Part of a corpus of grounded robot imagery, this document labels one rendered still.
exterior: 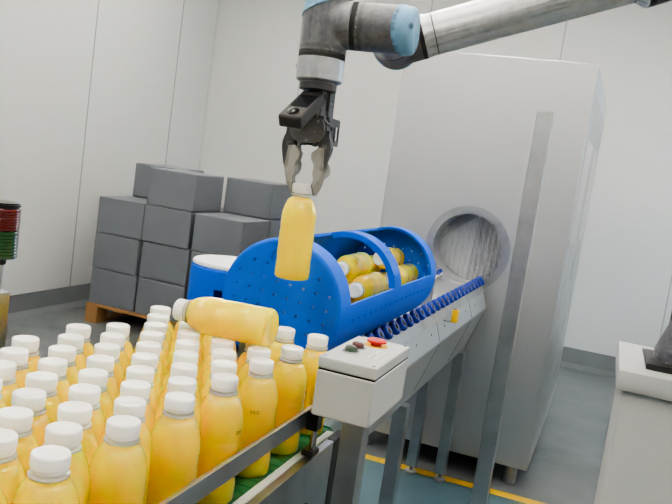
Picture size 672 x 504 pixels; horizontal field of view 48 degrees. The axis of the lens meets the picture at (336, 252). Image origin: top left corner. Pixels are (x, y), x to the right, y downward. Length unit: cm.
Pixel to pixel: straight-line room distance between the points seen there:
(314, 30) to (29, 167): 449
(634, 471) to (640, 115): 524
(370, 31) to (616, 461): 94
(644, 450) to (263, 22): 641
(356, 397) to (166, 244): 430
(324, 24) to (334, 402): 69
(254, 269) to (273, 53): 584
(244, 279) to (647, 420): 86
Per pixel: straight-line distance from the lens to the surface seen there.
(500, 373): 300
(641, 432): 160
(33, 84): 579
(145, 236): 555
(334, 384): 124
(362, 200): 698
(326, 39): 147
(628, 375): 156
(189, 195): 535
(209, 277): 243
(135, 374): 111
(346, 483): 137
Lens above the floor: 141
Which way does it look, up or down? 7 degrees down
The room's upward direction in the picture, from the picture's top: 8 degrees clockwise
